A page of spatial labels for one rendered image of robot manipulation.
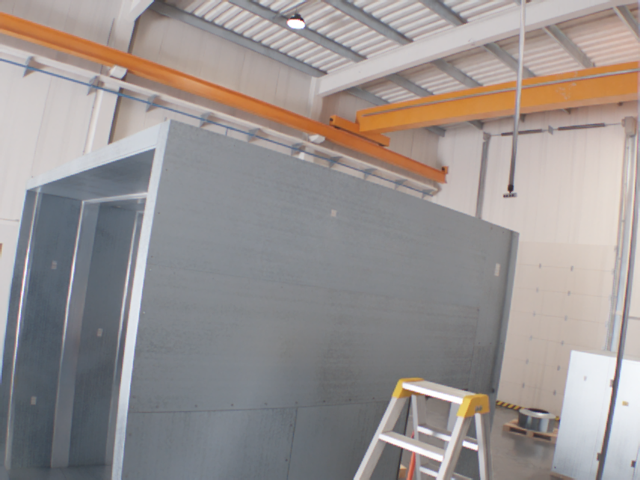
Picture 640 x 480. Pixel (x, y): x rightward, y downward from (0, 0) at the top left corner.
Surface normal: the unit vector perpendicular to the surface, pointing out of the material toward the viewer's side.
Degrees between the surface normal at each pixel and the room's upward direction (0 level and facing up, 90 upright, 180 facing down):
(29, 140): 90
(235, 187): 90
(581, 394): 90
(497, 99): 90
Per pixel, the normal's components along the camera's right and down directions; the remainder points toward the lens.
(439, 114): -0.76, -0.14
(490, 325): 0.64, 0.05
